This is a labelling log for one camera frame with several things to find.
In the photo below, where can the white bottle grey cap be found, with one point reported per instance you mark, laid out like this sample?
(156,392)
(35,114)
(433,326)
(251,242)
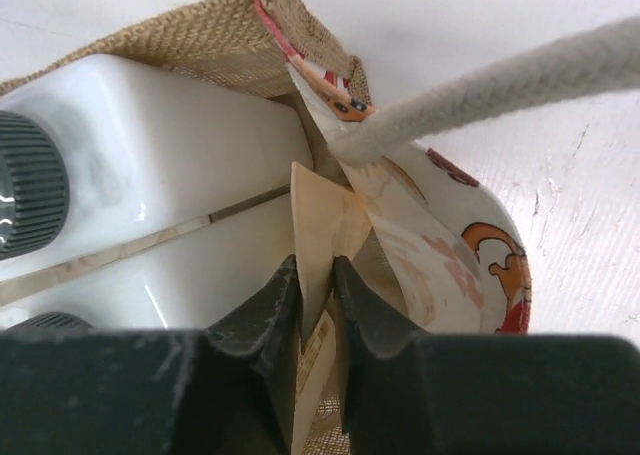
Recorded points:
(191,281)
(106,150)

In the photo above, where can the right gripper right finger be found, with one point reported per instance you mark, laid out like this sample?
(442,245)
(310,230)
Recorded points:
(407,391)

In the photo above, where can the white bottle grey cap front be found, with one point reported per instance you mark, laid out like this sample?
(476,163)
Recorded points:
(191,281)

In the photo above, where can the white bottle grey cap rear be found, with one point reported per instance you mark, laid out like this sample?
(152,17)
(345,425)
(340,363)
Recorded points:
(106,150)

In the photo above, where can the brown canvas bag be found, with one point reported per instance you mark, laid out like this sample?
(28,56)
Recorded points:
(441,250)

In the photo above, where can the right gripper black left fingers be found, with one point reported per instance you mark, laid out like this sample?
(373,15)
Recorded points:
(68,388)

